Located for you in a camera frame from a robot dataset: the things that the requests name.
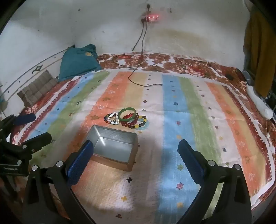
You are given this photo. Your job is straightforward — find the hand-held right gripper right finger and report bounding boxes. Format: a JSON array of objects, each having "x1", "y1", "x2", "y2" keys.
[{"x1": 178, "y1": 139, "x2": 253, "y2": 224}]

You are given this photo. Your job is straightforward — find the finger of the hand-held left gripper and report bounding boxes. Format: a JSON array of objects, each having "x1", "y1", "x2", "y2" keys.
[
  {"x1": 13, "y1": 113, "x2": 36, "y2": 126},
  {"x1": 20, "y1": 132, "x2": 52, "y2": 155}
]

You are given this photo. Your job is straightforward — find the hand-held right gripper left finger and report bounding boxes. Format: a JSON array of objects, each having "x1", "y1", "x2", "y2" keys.
[{"x1": 23, "y1": 140, "x2": 95, "y2": 224}]

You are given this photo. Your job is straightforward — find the metal tin box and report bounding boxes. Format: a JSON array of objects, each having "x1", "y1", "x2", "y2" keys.
[{"x1": 86, "y1": 125, "x2": 138, "y2": 172}]

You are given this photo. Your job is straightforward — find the black white mixed bead bracelet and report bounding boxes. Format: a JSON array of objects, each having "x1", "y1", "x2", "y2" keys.
[{"x1": 104, "y1": 111, "x2": 120, "y2": 125}]

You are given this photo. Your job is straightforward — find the red bead bracelet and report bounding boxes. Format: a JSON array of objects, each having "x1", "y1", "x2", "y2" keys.
[{"x1": 120, "y1": 113, "x2": 139, "y2": 128}]

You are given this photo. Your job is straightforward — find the green jade bangle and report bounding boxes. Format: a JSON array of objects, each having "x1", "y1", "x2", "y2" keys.
[{"x1": 118, "y1": 107, "x2": 137, "y2": 121}]

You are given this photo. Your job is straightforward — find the dark and yellow bead bracelet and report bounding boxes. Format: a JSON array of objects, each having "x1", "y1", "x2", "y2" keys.
[{"x1": 129, "y1": 115, "x2": 149, "y2": 130}]

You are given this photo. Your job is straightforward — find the brown checkered cushion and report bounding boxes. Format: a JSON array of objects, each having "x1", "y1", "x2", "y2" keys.
[{"x1": 17, "y1": 70, "x2": 58, "y2": 107}]

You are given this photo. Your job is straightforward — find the metal bed headboard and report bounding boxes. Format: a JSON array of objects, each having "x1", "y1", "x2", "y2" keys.
[{"x1": 0, "y1": 48, "x2": 69, "y2": 112}]

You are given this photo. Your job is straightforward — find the striped colourful blanket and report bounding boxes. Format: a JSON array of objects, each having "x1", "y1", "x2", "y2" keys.
[{"x1": 22, "y1": 70, "x2": 276, "y2": 224}]

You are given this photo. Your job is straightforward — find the teal pillow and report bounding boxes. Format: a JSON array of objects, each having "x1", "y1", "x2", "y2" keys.
[{"x1": 58, "y1": 44, "x2": 103, "y2": 82}]

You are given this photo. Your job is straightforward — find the white bolster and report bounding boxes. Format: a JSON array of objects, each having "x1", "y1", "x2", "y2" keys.
[{"x1": 246, "y1": 85, "x2": 274, "y2": 119}]

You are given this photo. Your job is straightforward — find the yellow hanging cloth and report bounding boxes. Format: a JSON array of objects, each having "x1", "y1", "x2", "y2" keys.
[{"x1": 243, "y1": 9, "x2": 276, "y2": 97}]

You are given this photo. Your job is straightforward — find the white power strip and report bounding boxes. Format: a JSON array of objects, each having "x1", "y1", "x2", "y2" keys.
[{"x1": 141, "y1": 14, "x2": 160, "y2": 23}]

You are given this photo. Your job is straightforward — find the black charging cable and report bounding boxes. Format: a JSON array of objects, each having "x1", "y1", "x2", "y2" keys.
[{"x1": 112, "y1": 22, "x2": 163, "y2": 87}]

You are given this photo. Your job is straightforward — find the white cable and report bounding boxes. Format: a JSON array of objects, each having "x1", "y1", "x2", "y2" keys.
[{"x1": 116, "y1": 54, "x2": 150, "y2": 67}]

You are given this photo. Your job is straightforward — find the black power cable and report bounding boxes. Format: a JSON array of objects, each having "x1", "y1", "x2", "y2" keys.
[{"x1": 132, "y1": 22, "x2": 148, "y2": 52}]

